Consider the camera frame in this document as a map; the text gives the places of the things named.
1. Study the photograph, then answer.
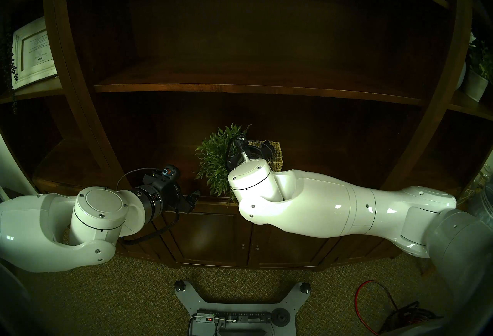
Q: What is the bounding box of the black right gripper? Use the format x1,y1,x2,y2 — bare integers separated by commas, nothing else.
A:
246,140,277,171

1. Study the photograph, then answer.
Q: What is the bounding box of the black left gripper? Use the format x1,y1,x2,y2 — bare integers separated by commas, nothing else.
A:
154,181,201,221

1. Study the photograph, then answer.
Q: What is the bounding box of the fake plant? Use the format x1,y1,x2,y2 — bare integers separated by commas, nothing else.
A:
195,122,284,205

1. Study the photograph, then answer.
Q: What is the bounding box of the green plant in white pot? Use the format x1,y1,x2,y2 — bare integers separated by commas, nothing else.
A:
462,31,493,103

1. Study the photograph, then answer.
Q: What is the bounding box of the dark hanging bead plant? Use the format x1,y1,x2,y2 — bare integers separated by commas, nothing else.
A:
0,20,20,115

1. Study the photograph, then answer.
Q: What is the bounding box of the wooden cabinet door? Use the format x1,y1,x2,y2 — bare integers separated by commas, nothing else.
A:
160,208,255,269
248,220,332,269

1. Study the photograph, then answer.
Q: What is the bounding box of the dark wooden bookcase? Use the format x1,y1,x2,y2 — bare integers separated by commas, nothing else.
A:
0,0,493,274

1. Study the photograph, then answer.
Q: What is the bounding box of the grey power strip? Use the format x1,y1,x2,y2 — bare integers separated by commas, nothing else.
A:
196,311,271,325

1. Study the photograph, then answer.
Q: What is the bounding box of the black round disc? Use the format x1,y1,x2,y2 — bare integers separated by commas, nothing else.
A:
271,308,292,328

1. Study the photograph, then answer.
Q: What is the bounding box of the white wooden chair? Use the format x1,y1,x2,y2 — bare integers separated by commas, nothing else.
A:
0,134,44,203

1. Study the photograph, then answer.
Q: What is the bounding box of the white framed certificate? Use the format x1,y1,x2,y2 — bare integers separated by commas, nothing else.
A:
12,17,59,90

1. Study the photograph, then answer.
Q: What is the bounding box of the grey translucent jar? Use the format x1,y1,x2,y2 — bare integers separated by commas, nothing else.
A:
467,174,493,230

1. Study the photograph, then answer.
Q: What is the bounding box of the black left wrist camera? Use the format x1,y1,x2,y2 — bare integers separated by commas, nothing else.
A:
143,165,181,186

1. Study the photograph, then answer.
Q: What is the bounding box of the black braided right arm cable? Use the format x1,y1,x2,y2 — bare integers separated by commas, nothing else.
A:
226,135,251,165

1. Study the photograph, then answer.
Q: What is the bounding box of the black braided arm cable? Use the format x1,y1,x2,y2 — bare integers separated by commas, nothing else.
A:
122,201,181,246
226,135,251,165

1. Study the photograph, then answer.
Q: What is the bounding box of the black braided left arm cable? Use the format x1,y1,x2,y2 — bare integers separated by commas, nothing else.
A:
122,201,181,246

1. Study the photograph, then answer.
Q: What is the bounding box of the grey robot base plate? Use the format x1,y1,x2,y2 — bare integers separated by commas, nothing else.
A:
174,280,312,336

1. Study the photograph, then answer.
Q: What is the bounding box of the red cable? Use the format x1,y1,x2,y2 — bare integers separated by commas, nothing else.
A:
354,280,402,336

